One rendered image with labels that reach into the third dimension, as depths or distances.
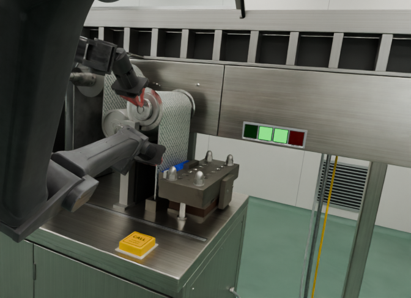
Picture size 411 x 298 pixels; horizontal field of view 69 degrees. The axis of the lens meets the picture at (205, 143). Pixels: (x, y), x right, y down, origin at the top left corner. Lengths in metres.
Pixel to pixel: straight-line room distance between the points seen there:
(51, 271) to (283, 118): 0.95
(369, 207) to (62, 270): 1.16
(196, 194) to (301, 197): 2.83
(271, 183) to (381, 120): 2.63
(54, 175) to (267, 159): 3.29
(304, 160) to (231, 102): 2.43
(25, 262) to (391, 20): 1.43
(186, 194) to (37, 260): 0.51
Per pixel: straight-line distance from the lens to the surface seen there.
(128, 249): 0.84
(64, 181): 0.47
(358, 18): 1.22
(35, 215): 0.44
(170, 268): 0.79
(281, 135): 1.20
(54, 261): 1.07
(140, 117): 1.02
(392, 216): 3.79
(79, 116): 1.27
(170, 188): 0.99
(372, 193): 1.41
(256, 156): 3.67
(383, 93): 1.20
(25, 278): 1.21
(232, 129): 1.25
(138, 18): 1.49
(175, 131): 1.12
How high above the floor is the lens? 1.35
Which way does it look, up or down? 11 degrees down
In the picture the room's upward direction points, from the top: 6 degrees clockwise
